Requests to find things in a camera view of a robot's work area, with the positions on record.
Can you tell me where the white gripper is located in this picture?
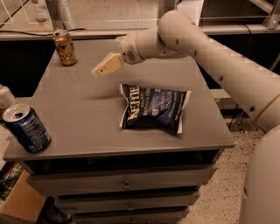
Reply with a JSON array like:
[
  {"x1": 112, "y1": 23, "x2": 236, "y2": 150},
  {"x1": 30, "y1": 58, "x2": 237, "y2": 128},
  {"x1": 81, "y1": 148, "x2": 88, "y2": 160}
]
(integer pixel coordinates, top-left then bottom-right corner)
[{"x1": 91, "y1": 32, "x2": 144, "y2": 77}]

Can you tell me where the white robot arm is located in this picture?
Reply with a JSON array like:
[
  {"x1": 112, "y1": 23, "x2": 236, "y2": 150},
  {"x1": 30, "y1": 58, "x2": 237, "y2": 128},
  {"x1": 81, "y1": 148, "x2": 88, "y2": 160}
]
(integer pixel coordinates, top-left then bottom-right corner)
[{"x1": 92, "y1": 10, "x2": 280, "y2": 224}]

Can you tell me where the orange soda can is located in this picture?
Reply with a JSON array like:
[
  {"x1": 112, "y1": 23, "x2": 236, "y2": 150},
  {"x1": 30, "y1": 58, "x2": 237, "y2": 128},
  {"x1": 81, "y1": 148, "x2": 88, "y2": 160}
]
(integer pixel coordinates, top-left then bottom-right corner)
[{"x1": 52, "y1": 29, "x2": 77, "y2": 66}]

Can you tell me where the blue soda can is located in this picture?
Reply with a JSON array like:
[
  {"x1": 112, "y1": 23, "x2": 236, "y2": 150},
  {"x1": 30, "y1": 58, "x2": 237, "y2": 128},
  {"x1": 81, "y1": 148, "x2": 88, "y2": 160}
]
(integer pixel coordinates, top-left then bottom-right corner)
[{"x1": 3, "y1": 103, "x2": 51, "y2": 153}]

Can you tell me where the blue Kettle chips bag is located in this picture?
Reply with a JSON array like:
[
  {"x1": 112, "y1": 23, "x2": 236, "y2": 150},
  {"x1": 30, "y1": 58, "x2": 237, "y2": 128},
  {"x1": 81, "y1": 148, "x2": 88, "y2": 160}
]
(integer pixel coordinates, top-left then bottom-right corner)
[{"x1": 120, "y1": 84, "x2": 191, "y2": 134}]

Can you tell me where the grey drawer cabinet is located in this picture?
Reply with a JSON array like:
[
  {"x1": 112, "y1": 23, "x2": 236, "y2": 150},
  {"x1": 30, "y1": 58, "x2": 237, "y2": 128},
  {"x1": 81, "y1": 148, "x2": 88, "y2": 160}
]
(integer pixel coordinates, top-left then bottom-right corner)
[{"x1": 4, "y1": 40, "x2": 235, "y2": 224}]

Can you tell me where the top drawer knob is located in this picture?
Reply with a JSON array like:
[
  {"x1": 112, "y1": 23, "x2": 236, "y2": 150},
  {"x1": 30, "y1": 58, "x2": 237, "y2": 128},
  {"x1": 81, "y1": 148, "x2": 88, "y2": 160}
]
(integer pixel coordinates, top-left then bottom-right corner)
[{"x1": 122, "y1": 181, "x2": 131, "y2": 191}]

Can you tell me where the drawer knob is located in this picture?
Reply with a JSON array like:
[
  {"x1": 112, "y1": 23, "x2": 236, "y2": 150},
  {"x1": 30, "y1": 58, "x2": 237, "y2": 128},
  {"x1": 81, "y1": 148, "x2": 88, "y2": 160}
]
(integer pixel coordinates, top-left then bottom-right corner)
[
  {"x1": 127, "y1": 204, "x2": 135, "y2": 211},
  {"x1": 122, "y1": 181, "x2": 131, "y2": 191}
]

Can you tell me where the middle drawer knob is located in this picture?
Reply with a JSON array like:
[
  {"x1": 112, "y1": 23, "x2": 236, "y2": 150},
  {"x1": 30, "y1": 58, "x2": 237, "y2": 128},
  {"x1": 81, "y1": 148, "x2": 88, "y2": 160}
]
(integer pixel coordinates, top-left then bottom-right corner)
[{"x1": 127, "y1": 204, "x2": 135, "y2": 211}]

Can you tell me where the metal railing bar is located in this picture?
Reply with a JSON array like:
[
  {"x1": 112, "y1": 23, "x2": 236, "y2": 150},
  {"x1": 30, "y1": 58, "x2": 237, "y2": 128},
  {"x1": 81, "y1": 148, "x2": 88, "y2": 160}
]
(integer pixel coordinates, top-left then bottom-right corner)
[{"x1": 0, "y1": 24, "x2": 280, "y2": 41}]

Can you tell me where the cardboard box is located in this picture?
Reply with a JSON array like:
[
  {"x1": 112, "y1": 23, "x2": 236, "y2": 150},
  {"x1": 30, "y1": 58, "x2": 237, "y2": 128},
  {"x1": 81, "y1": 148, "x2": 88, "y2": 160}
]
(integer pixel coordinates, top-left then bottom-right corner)
[{"x1": 0, "y1": 171, "x2": 46, "y2": 224}]

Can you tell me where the black cable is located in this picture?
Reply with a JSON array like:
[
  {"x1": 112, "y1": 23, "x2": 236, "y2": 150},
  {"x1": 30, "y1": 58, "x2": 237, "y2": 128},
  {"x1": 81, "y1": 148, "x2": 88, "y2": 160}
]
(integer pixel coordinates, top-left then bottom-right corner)
[{"x1": 227, "y1": 108, "x2": 243, "y2": 130}]

